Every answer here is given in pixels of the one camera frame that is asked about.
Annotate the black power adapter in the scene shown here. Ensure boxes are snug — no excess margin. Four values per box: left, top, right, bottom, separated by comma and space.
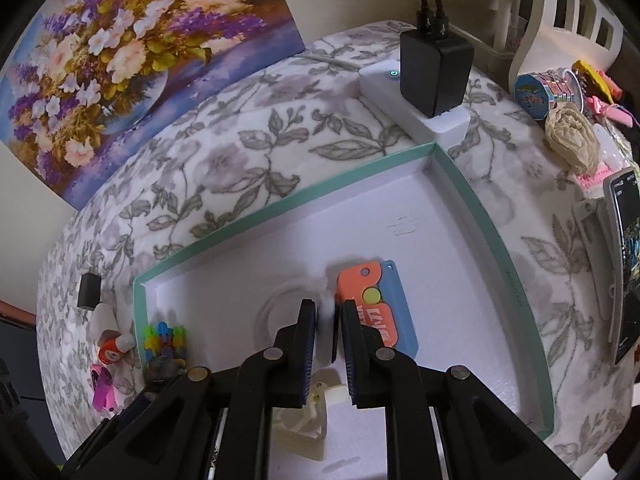
400, 30, 475, 118

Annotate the yellow plastic toy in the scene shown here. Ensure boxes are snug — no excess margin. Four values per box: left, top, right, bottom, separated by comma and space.
572, 60, 608, 96

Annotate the beige crochet piece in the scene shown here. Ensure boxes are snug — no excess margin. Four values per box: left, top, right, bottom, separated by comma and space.
544, 102, 598, 173

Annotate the smartphone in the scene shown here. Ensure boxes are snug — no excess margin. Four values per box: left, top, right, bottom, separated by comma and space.
602, 167, 640, 366

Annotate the dark furniture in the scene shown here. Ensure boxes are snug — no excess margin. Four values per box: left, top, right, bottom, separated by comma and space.
0, 300, 51, 411

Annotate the cream hair claw clip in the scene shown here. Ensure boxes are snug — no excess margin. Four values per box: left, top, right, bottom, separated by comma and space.
272, 367, 348, 461

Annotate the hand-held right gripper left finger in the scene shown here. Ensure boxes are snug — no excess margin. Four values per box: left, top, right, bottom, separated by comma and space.
60, 299, 318, 480

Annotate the blue sticker roll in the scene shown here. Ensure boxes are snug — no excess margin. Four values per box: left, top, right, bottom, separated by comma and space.
514, 67, 587, 121

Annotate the colourful sunflower fidget toy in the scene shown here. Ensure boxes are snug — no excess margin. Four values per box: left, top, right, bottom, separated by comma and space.
140, 324, 190, 381

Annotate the orange blue card toy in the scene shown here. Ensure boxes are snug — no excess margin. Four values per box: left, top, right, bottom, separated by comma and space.
336, 259, 420, 356

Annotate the white lattice chair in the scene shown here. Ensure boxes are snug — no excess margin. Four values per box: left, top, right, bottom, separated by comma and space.
507, 0, 626, 93

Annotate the pink lighter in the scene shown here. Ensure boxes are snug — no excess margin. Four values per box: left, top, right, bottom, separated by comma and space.
93, 367, 119, 412

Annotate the white power strip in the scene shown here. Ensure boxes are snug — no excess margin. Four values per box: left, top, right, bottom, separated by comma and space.
358, 62, 471, 148

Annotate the white smartwatch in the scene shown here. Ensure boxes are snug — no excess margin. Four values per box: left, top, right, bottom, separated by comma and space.
255, 280, 342, 367

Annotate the white charger plug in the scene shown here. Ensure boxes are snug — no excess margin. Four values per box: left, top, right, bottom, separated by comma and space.
92, 302, 117, 335

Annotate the teal white cardboard tray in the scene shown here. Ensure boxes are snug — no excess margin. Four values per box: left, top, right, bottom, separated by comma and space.
132, 142, 556, 480

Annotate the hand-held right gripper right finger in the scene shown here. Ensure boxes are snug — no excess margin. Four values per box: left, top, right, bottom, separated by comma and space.
340, 300, 576, 480

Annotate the pink hair clip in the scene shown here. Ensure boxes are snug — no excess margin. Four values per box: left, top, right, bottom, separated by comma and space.
587, 95, 636, 128

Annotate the black charger plug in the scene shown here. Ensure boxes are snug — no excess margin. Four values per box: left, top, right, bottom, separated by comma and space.
77, 272, 101, 311

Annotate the flower painting poster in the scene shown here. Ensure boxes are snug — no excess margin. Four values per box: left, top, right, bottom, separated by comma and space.
0, 0, 307, 211

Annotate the grey phone stand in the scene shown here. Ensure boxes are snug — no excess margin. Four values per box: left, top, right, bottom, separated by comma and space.
571, 197, 623, 346

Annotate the orange tube bottle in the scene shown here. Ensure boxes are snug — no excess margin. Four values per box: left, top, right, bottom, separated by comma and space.
97, 332, 136, 365

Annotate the pink lace trim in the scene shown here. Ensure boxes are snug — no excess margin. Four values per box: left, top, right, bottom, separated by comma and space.
575, 164, 619, 191

